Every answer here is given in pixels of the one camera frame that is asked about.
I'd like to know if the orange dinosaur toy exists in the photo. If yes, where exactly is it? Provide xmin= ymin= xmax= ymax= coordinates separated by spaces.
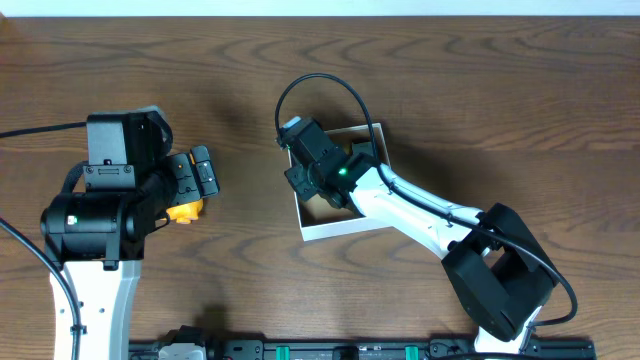
xmin=160 ymin=199 xmax=204 ymax=225

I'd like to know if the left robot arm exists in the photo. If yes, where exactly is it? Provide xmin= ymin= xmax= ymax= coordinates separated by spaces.
xmin=41 ymin=106 xmax=219 ymax=359

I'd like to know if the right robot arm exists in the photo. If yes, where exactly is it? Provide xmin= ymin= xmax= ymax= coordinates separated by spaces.
xmin=278 ymin=117 xmax=558 ymax=354

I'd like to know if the white cardboard box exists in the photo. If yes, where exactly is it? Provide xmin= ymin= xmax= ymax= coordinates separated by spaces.
xmin=287 ymin=123 xmax=390 ymax=241

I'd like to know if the right black cable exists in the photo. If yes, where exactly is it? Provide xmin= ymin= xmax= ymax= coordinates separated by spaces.
xmin=273 ymin=72 xmax=579 ymax=351

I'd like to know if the black cable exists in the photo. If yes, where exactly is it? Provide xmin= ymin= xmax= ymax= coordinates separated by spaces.
xmin=0 ymin=120 xmax=89 ymax=360
xmin=273 ymin=72 xmax=579 ymax=351

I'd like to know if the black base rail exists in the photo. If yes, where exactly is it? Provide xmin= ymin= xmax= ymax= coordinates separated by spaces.
xmin=128 ymin=326 xmax=597 ymax=360

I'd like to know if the left black cable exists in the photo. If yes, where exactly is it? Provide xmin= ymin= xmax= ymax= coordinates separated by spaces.
xmin=0 ymin=120 xmax=89 ymax=360

